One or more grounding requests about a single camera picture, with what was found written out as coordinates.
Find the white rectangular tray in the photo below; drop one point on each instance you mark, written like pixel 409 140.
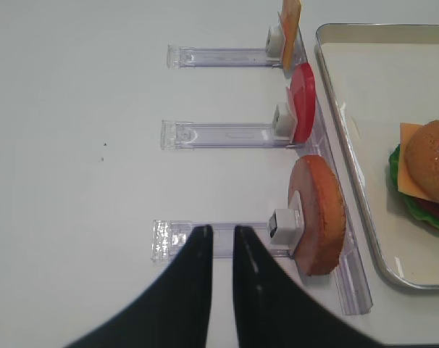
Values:
pixel 378 77

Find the upright orange cheese slice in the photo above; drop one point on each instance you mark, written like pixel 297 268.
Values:
pixel 289 17

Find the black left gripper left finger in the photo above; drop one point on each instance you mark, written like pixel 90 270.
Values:
pixel 174 311

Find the white pusher block cheese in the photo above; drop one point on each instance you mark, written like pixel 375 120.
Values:
pixel 275 42

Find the green lettuce leaf in burger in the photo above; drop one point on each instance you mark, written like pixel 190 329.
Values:
pixel 412 203

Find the upright bun half left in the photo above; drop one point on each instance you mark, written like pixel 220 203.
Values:
pixel 319 248

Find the white pusher block bun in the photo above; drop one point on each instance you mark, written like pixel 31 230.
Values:
pixel 286 227

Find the upright red tomato slice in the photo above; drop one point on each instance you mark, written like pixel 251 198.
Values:
pixel 303 100

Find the clear pusher track cheese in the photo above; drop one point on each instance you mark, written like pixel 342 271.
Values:
pixel 187 57

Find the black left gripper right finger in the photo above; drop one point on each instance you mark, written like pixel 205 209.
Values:
pixel 271 310

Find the clear pusher track tomato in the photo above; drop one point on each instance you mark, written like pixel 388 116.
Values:
pixel 188 135

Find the sesame top bun half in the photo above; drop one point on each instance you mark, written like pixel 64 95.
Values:
pixel 422 159

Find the white pusher block tomato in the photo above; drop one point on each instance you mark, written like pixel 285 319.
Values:
pixel 284 121

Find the clear acrylic rail left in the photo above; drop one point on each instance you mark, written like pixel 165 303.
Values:
pixel 348 278

